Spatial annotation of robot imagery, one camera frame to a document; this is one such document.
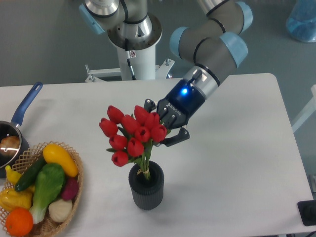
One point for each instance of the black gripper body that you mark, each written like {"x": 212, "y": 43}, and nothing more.
{"x": 176, "y": 108}

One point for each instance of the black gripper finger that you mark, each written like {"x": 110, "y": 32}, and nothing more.
{"x": 150, "y": 105}
{"x": 182, "y": 135}

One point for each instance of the red tulip bouquet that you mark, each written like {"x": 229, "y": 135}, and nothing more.
{"x": 132, "y": 137}

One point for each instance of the dark grey ribbed vase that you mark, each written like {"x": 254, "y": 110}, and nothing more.
{"x": 147, "y": 194}

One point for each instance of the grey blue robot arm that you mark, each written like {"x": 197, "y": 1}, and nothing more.
{"x": 215, "y": 49}

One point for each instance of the yellow squash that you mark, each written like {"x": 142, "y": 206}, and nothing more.
{"x": 54, "y": 153}

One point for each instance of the purple red onion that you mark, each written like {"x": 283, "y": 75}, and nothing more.
{"x": 70, "y": 190}

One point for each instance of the green bok choy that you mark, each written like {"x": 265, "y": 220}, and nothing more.
{"x": 48, "y": 185}

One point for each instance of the green cucumber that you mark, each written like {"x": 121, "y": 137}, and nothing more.
{"x": 30, "y": 175}

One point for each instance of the white garlic bulb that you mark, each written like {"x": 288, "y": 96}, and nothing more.
{"x": 60, "y": 210}

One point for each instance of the blue translucent bottle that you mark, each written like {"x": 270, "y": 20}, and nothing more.
{"x": 301, "y": 23}

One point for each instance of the black device at edge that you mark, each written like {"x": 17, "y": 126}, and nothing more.
{"x": 307, "y": 210}

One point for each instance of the brown bread roll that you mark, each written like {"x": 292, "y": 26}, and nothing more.
{"x": 9, "y": 146}

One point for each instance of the yellow banana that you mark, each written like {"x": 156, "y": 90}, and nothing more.
{"x": 14, "y": 176}

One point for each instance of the yellow bell pepper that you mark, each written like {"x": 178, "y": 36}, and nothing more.
{"x": 11, "y": 199}

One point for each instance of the orange fruit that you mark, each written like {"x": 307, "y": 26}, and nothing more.
{"x": 19, "y": 222}

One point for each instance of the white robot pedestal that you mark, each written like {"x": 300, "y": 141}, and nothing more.
{"x": 136, "y": 50}

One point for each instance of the white metal frame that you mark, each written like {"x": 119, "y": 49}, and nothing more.
{"x": 306, "y": 112}

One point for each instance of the blue handled saucepan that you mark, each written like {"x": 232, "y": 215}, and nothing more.
{"x": 12, "y": 128}

